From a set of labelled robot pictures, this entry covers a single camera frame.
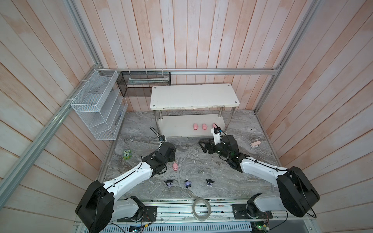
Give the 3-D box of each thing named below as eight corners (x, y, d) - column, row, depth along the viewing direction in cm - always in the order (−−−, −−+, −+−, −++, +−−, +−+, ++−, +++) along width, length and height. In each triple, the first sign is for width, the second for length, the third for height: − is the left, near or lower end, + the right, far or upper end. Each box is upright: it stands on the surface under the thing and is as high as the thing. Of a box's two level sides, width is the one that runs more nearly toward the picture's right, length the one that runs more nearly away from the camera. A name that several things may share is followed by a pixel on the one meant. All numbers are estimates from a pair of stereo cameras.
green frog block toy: (124, 160, 95) (123, 159, 93) (124, 152, 99) (123, 150, 97) (132, 158, 96) (131, 157, 94) (131, 150, 100) (130, 148, 98)
